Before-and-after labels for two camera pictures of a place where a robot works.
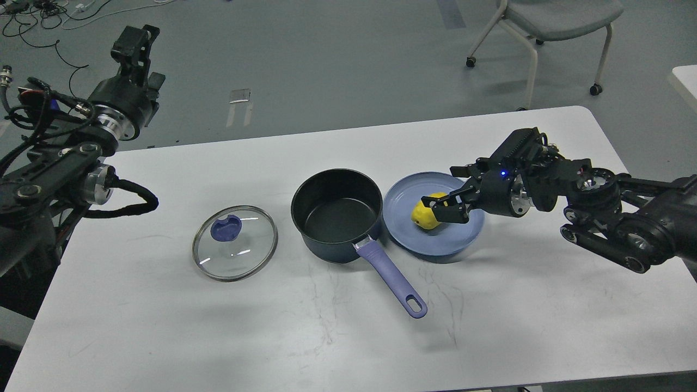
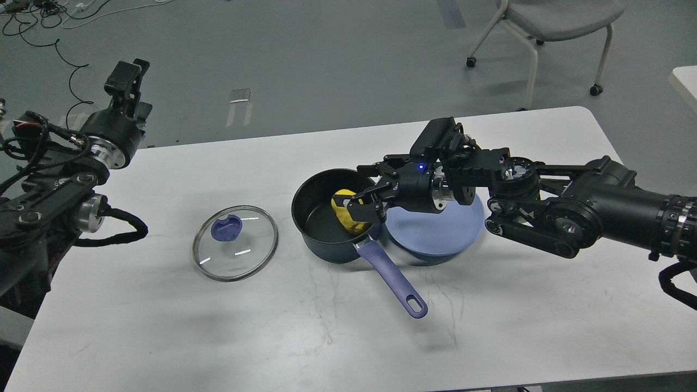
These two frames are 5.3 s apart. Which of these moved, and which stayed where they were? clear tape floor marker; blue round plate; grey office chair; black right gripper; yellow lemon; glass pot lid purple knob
Moved: yellow lemon; black right gripper
Stayed: glass pot lid purple knob; blue round plate; clear tape floor marker; grey office chair
